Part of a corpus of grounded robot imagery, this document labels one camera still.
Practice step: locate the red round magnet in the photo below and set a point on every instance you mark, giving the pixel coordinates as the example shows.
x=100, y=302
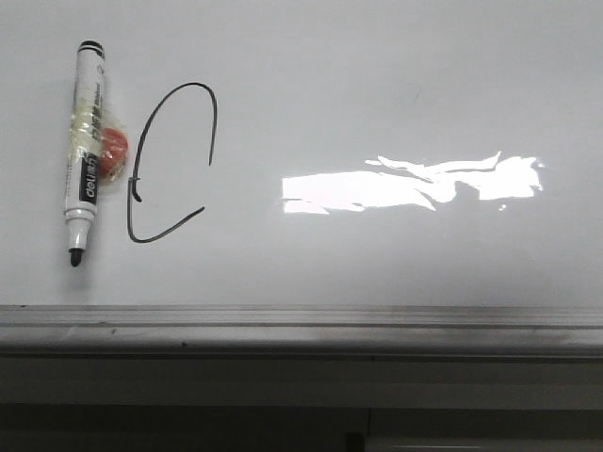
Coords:
x=114, y=152

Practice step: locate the white black whiteboard marker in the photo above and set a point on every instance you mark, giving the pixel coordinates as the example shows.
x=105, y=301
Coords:
x=85, y=134

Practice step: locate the white whiteboard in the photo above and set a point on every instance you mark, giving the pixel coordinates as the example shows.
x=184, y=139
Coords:
x=313, y=152

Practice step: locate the aluminium whiteboard tray frame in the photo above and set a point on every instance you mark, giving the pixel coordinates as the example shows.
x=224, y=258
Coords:
x=297, y=330

